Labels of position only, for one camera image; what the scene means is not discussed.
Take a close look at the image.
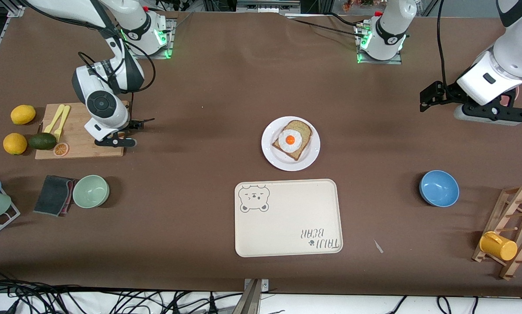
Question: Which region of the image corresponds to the white round plate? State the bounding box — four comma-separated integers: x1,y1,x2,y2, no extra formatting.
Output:
261,116,321,171

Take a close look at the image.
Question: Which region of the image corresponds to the wooden cutting board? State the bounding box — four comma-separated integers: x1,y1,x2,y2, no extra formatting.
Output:
35,101,130,160

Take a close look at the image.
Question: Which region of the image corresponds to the yellow plastic fork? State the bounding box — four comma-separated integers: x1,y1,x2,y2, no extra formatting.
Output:
54,105,71,142

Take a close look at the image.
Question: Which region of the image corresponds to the yellow plastic knife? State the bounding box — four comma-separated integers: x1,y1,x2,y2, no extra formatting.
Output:
43,104,65,133

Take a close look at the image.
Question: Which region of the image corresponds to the pale green bowl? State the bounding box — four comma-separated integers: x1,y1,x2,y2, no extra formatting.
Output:
72,175,110,209

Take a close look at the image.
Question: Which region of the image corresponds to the dark green avocado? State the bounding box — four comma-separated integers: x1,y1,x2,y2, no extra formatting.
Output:
28,133,58,151

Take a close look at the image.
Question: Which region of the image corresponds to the yellow lemon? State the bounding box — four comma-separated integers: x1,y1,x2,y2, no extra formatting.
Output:
3,133,28,155
10,105,36,126

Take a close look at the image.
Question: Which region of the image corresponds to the grey folded cloth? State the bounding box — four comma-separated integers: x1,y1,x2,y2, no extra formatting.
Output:
34,175,76,217

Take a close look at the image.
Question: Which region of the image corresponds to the blue bowl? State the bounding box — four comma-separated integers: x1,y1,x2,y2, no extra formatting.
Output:
419,170,460,208

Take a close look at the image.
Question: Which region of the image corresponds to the wooden mug rack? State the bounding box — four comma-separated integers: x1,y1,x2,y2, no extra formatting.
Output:
472,184,522,280

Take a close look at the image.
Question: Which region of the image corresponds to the bread slice under egg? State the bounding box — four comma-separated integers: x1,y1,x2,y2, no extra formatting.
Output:
272,120,314,161

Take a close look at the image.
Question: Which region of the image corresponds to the fried egg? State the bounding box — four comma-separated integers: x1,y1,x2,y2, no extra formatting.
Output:
278,130,303,153

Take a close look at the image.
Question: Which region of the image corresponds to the yellow mug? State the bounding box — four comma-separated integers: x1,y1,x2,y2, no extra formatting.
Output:
479,231,518,261

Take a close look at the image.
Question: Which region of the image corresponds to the cream bear print tray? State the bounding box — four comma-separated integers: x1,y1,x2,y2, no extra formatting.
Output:
234,179,344,258

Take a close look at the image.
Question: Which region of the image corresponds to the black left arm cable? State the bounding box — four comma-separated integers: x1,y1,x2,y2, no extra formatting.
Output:
437,0,460,88

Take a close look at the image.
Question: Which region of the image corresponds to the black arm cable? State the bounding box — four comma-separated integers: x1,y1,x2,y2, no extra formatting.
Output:
437,0,460,88
78,26,157,94

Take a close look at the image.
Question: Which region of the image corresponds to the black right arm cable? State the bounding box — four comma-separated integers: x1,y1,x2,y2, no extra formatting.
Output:
78,26,157,94

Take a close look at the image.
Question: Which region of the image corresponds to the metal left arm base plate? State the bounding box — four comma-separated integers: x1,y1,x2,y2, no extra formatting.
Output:
356,24,403,65

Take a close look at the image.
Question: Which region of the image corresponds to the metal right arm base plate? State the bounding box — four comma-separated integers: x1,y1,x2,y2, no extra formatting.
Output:
127,17,174,59

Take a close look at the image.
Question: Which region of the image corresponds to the black table cable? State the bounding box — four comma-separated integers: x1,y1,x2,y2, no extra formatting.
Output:
285,16,366,36

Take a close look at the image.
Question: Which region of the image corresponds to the white wire cup rack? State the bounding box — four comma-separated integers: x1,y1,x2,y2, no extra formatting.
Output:
0,171,21,241

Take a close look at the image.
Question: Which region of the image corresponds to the black cable bundle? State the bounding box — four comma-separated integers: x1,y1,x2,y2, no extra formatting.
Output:
0,279,244,314

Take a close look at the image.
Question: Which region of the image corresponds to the metal table edge bracket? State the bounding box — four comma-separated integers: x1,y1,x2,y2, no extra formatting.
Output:
243,278,270,314

